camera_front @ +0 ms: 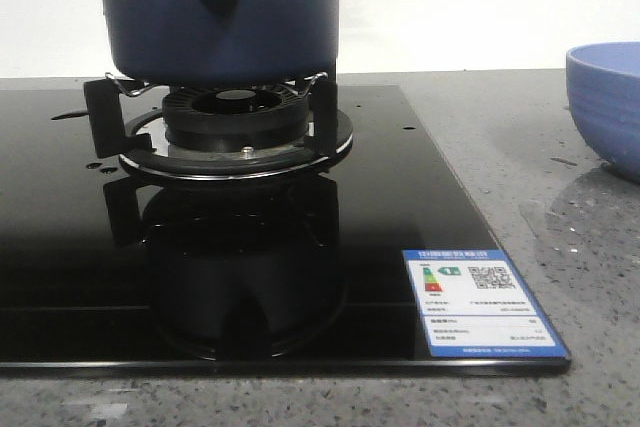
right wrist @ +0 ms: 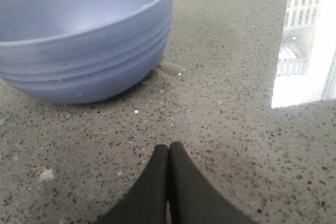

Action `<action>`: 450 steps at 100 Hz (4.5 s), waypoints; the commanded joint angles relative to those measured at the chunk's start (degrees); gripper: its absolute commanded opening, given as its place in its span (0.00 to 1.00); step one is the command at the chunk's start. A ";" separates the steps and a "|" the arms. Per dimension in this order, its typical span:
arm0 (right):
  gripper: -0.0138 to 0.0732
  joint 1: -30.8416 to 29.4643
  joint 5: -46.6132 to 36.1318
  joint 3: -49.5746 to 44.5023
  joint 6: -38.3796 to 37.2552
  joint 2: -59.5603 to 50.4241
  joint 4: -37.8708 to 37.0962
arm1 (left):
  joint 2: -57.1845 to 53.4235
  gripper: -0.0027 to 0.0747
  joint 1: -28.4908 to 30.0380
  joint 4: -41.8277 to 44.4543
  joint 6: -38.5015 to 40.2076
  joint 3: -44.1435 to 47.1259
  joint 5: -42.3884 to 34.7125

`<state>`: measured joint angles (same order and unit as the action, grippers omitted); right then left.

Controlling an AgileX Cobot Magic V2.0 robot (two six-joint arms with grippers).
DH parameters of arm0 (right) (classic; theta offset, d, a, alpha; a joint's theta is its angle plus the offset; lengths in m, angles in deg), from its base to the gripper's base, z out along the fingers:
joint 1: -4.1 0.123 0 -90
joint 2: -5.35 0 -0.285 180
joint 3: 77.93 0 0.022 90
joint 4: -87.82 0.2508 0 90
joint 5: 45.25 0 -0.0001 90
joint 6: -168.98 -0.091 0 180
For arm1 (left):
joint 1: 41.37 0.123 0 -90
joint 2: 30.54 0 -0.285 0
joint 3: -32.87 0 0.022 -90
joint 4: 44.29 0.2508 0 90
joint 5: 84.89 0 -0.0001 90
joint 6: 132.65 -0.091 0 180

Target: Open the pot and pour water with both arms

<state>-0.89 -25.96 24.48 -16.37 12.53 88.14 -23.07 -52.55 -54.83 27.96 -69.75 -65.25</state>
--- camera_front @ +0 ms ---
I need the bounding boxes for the blue ceramic bowl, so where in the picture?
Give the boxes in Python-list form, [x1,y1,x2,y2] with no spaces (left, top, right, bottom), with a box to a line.
[566,41,639,181]

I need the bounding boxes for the black metal pot support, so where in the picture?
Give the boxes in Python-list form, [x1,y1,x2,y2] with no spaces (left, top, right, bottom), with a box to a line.
[84,72,353,182]

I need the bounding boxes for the dark blue cooking pot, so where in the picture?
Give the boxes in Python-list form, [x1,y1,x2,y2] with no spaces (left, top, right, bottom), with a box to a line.
[102,0,339,86]

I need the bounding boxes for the black round gas burner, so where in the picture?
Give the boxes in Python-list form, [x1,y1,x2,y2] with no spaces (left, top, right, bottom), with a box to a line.
[162,86,309,152]

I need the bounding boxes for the blue energy label sticker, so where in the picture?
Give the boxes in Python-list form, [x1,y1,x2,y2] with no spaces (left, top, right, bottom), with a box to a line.
[403,249,568,359]

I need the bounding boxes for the black glass gas stove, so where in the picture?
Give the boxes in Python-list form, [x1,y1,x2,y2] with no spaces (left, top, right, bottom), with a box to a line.
[1,86,571,377]

